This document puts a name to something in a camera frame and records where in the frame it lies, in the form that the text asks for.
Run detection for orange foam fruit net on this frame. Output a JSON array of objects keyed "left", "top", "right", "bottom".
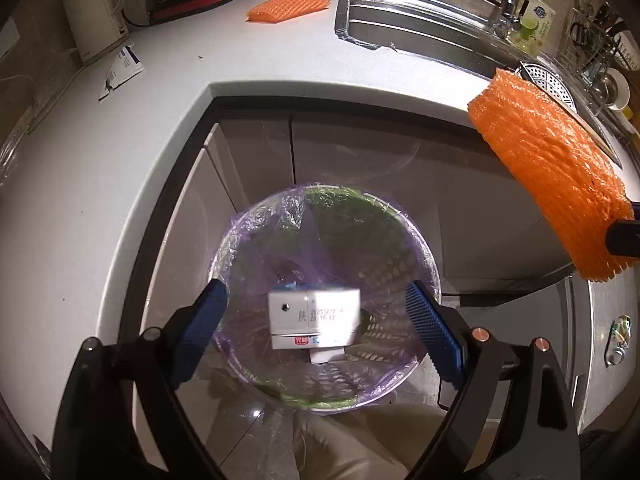
[
  {"left": 467, "top": 67, "right": 636, "bottom": 282},
  {"left": 246, "top": 0, "right": 332, "bottom": 25}
]

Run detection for metal knob with rubber bands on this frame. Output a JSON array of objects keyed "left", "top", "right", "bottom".
[{"left": 602, "top": 312, "right": 633, "bottom": 366}]

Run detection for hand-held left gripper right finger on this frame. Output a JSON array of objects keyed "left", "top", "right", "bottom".
[{"left": 404, "top": 280, "right": 583, "bottom": 480}]

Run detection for white electric kettle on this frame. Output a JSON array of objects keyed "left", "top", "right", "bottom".
[{"left": 62, "top": 0, "right": 130, "bottom": 65}]

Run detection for person's beige trousers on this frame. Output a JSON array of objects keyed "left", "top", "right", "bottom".
[{"left": 295, "top": 402, "right": 446, "bottom": 480}]

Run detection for white plate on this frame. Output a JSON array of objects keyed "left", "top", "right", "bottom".
[{"left": 602, "top": 67, "right": 632, "bottom": 108}]

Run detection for blue and white paper sachet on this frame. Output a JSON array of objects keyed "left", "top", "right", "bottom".
[{"left": 97, "top": 46, "right": 146, "bottom": 101}]

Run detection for black power cable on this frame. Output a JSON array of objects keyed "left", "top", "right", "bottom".
[{"left": 122, "top": 0, "right": 161, "bottom": 28}]

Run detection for round perforated steel strainer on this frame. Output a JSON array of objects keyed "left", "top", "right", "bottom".
[{"left": 515, "top": 62, "right": 581, "bottom": 116}]

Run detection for green dish soap bottle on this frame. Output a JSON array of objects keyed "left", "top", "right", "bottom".
[{"left": 510, "top": 0, "right": 557, "bottom": 53}]

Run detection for green bin with purple liner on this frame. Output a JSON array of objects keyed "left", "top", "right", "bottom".
[{"left": 209, "top": 185, "right": 442, "bottom": 413}]

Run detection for stainless steel sink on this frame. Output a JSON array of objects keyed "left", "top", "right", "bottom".
[{"left": 335, "top": 0, "right": 623, "bottom": 168}]

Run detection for blue and white milk carton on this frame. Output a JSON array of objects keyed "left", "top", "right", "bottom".
[{"left": 267, "top": 287, "right": 362, "bottom": 351}]

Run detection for wire dish rack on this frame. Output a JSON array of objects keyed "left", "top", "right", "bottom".
[{"left": 557, "top": 0, "right": 640, "bottom": 126}]

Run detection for white power cable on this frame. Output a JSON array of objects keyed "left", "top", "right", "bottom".
[{"left": 0, "top": 47, "right": 83, "bottom": 111}]

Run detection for grey kitchen cabinet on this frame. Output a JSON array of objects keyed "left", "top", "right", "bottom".
[{"left": 140, "top": 95, "right": 576, "bottom": 411}]

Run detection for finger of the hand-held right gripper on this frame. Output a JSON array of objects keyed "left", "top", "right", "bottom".
[{"left": 604, "top": 219, "right": 640, "bottom": 257}]

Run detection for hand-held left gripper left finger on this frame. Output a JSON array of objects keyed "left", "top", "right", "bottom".
[{"left": 50, "top": 279, "right": 229, "bottom": 480}]

